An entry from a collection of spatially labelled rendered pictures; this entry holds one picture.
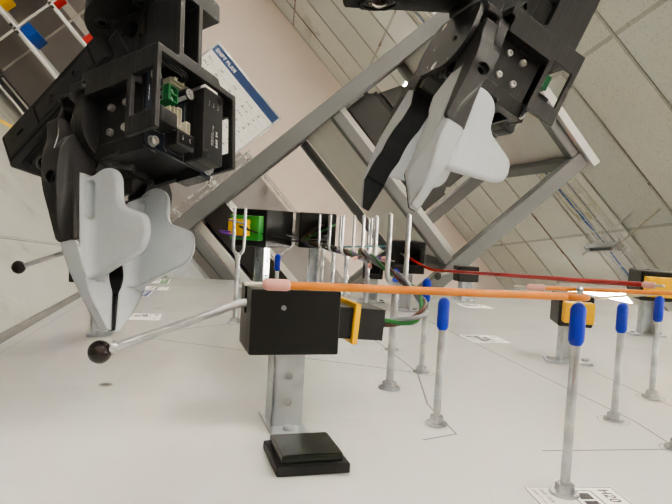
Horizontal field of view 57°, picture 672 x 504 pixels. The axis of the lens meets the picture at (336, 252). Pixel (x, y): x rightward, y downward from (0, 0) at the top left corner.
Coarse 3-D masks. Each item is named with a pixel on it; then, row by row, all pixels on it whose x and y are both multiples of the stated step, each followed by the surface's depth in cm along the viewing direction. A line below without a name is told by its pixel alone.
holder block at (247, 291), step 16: (256, 288) 37; (256, 304) 37; (272, 304) 37; (288, 304) 37; (304, 304) 37; (320, 304) 38; (336, 304) 38; (240, 320) 40; (256, 320) 37; (272, 320) 37; (288, 320) 37; (304, 320) 38; (320, 320) 38; (336, 320) 38; (240, 336) 40; (256, 336) 37; (272, 336) 37; (288, 336) 37; (304, 336) 38; (320, 336) 38; (336, 336) 38; (256, 352) 37; (272, 352) 37; (288, 352) 37; (304, 352) 38; (320, 352) 38; (336, 352) 38
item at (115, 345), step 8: (224, 304) 38; (232, 304) 38; (240, 304) 38; (208, 312) 38; (216, 312) 38; (224, 312) 38; (184, 320) 37; (192, 320) 37; (200, 320) 38; (160, 328) 37; (168, 328) 37; (176, 328) 37; (136, 336) 37; (144, 336) 37; (152, 336) 37; (112, 344) 36; (120, 344) 36; (128, 344) 36; (112, 352) 36
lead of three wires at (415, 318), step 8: (400, 280) 49; (416, 296) 46; (424, 304) 45; (416, 312) 43; (424, 312) 44; (384, 320) 41; (392, 320) 41; (400, 320) 42; (408, 320) 42; (416, 320) 43
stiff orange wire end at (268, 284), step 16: (272, 288) 28; (288, 288) 29; (304, 288) 29; (320, 288) 29; (336, 288) 29; (352, 288) 29; (368, 288) 29; (384, 288) 29; (400, 288) 29; (416, 288) 30; (432, 288) 30; (448, 288) 30; (464, 288) 30
